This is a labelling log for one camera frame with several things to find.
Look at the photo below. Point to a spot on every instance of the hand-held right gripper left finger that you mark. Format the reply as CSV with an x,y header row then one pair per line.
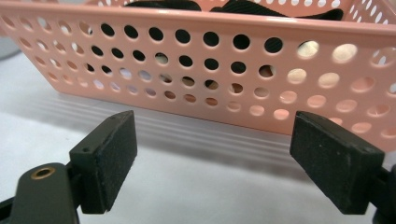
x,y
106,161

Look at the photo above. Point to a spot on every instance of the black sock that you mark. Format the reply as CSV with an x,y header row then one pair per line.
x,y
162,4
249,9

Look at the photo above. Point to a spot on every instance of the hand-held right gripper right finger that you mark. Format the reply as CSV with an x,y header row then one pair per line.
x,y
336,161

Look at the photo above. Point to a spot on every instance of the pink perforated basket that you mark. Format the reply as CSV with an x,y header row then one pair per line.
x,y
218,18

